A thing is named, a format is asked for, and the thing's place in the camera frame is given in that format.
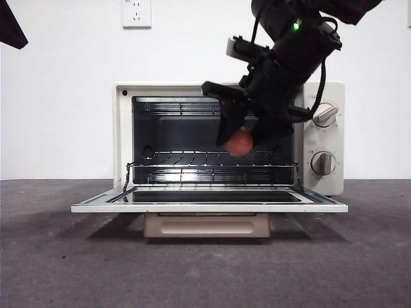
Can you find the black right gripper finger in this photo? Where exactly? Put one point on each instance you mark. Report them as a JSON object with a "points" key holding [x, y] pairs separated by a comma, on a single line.
{"points": [[273, 133], [232, 118]]}

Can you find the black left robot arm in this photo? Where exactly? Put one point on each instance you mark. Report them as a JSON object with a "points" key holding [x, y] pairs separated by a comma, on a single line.
{"points": [[11, 22]]}

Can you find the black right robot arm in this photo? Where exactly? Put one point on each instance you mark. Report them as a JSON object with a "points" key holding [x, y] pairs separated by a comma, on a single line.
{"points": [[289, 64]]}

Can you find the beige temperature dial knob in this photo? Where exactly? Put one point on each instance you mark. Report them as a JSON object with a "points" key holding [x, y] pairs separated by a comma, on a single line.
{"points": [[325, 115]]}

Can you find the beige timer dial knob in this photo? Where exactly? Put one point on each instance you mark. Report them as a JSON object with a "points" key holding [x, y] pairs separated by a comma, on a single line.
{"points": [[323, 163]]}

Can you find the cream toaster oven housing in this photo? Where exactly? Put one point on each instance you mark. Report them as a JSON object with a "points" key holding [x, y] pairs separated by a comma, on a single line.
{"points": [[324, 186]]}

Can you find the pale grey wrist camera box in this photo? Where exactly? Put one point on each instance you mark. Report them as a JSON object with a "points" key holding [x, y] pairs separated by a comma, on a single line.
{"points": [[231, 48]]}

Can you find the white wall socket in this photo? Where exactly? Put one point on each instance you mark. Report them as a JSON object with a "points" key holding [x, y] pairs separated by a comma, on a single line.
{"points": [[136, 14]]}

